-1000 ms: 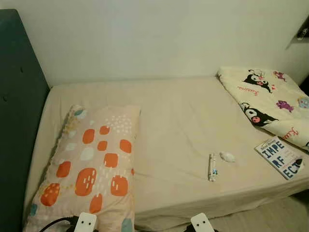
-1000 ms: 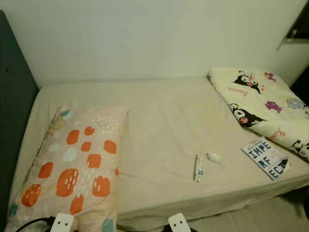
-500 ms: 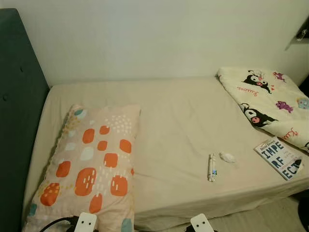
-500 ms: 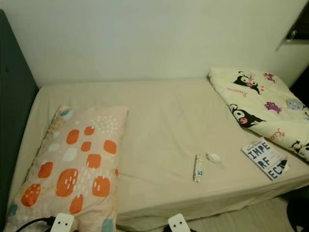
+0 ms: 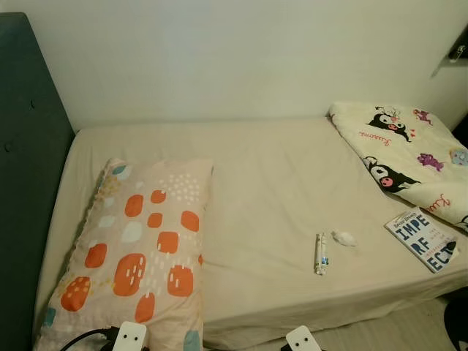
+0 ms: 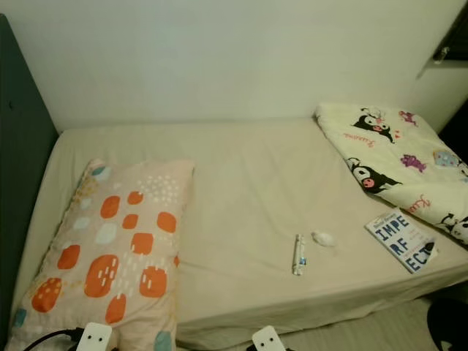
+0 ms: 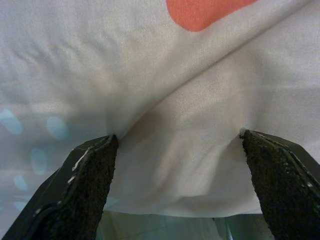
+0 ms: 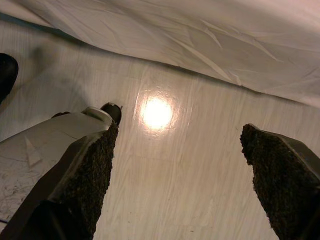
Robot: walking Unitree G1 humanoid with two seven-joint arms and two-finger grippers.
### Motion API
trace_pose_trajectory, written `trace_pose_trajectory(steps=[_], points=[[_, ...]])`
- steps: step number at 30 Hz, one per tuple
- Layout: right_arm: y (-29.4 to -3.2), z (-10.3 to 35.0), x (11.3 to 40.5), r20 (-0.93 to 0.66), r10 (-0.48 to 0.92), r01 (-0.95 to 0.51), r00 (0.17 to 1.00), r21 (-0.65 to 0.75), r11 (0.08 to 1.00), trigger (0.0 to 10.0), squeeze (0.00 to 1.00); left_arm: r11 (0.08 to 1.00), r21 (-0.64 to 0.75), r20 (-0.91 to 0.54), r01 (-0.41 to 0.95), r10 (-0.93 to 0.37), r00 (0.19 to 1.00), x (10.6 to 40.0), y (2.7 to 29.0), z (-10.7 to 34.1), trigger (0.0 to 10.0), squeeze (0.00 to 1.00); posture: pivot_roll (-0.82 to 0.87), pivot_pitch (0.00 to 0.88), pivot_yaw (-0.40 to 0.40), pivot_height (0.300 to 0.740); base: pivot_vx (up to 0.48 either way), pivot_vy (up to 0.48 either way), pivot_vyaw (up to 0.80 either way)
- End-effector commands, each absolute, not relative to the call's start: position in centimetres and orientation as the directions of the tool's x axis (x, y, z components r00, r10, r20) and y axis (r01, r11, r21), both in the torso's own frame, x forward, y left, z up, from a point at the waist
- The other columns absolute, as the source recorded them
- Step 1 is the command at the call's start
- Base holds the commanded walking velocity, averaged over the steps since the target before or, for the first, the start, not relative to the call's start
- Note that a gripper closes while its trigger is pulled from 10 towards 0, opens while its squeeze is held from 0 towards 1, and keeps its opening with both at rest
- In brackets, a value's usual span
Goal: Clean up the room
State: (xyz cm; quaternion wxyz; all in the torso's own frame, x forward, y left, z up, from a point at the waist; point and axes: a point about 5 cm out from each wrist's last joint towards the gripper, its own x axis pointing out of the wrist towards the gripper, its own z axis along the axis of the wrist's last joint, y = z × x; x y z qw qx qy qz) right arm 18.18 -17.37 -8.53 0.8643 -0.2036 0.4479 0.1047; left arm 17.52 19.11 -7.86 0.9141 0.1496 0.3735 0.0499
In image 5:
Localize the white book blue letters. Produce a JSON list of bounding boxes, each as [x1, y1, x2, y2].
[[385, 208, 460, 274]]

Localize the white tissue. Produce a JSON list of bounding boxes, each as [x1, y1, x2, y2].
[[331, 230, 358, 247]]

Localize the small white tube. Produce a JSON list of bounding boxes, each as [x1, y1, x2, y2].
[[314, 233, 330, 276]]

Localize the pink pillow orange blotches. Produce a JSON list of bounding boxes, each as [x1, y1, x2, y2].
[[33, 157, 214, 351]]

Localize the cream cartoon print quilt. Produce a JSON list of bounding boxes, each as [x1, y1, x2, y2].
[[328, 101, 468, 231]]

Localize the dark window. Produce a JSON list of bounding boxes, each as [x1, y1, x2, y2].
[[445, 26, 468, 68]]

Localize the black round object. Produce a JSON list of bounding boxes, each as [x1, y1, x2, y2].
[[442, 289, 468, 351]]

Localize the beige sheeted mattress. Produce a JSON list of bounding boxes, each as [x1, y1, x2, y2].
[[33, 117, 468, 350]]

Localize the dark green upholstered headboard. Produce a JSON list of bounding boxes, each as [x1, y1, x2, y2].
[[0, 11, 75, 351]]

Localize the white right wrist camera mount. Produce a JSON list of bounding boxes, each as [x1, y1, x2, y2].
[[285, 325, 321, 351]]

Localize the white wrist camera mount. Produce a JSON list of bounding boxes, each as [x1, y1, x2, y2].
[[111, 320, 148, 351], [285, 325, 321, 351]]

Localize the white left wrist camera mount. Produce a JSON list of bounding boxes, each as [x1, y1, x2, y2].
[[111, 320, 148, 351]]

